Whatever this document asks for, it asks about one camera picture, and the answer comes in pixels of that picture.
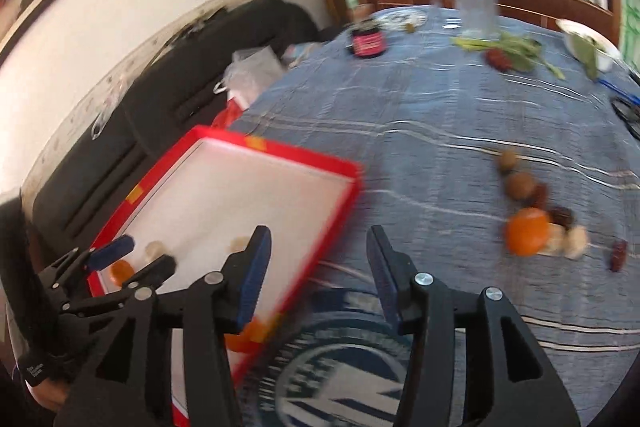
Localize clear plastic bag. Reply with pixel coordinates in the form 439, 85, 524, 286
214, 46, 288, 108

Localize red cardboard box tray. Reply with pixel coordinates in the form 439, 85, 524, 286
86, 125, 364, 427

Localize patterned plate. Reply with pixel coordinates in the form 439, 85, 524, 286
372, 7, 428, 32

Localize red label jar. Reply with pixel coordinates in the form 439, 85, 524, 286
350, 19, 388, 58

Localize red plastic bag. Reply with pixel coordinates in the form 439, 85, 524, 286
210, 99, 248, 130

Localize black scissors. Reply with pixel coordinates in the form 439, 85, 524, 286
611, 94, 640, 125

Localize blue pen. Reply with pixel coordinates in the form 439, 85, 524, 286
597, 78, 640, 100

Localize small white plastic bag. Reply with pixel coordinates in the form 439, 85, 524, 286
90, 107, 118, 140

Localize green vegetable leaves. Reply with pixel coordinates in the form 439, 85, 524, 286
452, 32, 566, 80

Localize orange tangerine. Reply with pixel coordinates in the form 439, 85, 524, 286
110, 260, 136, 285
505, 208, 551, 257
225, 317, 281, 355

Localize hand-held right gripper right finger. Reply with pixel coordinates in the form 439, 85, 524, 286
366, 226, 583, 427

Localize black leather sofa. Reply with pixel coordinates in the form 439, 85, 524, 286
22, 0, 341, 253

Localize person's left hand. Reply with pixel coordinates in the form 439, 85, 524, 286
29, 382, 70, 412

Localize clear wrapped packet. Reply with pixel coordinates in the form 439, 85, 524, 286
282, 41, 321, 68

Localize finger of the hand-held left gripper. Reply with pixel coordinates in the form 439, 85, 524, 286
37, 234, 137, 292
60, 254, 178, 317

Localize blue plaid tablecloth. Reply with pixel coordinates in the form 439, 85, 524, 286
172, 4, 640, 427

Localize white bowl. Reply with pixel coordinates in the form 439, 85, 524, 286
555, 19, 621, 75

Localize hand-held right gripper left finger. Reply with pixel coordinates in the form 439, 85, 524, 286
52, 225, 273, 427

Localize glass pitcher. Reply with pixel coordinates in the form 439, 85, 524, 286
426, 0, 501, 38

